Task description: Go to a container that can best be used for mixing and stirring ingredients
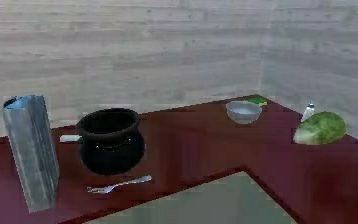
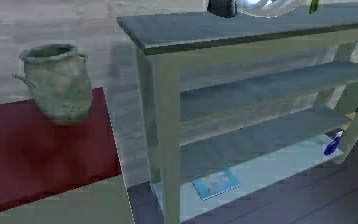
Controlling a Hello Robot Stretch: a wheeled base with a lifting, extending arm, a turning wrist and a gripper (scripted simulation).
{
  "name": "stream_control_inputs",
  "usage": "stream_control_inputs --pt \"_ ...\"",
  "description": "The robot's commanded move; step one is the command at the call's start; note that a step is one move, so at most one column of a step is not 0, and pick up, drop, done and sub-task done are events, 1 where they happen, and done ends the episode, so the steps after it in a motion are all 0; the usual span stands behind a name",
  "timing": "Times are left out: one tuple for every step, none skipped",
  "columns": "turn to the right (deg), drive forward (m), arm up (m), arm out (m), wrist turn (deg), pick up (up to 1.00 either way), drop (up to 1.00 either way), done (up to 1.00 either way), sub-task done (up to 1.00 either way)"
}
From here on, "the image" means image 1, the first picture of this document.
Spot dark red countertop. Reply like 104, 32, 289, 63
0, 94, 358, 224

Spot grey bowl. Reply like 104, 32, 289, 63
225, 100, 263, 125

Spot black pot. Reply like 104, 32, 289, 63
75, 107, 147, 177

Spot green yellow sponge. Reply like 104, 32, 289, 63
247, 95, 269, 107

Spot silver fork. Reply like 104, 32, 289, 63
86, 174, 153, 195

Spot white flat object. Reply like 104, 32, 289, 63
59, 134, 83, 144

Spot clear salt shaker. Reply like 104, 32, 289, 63
300, 102, 316, 123

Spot green lettuce head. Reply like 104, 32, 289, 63
292, 111, 348, 146

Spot grey paper bag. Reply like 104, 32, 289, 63
1, 94, 60, 214

